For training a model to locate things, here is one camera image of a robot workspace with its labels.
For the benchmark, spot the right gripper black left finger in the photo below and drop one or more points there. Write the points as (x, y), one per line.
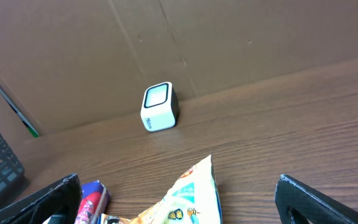
(59, 201)

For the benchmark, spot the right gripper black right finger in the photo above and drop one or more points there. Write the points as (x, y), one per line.
(297, 202)

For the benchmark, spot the red purple snack pack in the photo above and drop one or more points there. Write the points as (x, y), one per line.
(95, 198)

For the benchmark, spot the cream snack bag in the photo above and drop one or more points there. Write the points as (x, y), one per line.
(193, 199)

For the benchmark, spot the white barcode scanner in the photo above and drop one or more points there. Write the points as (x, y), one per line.
(160, 108)

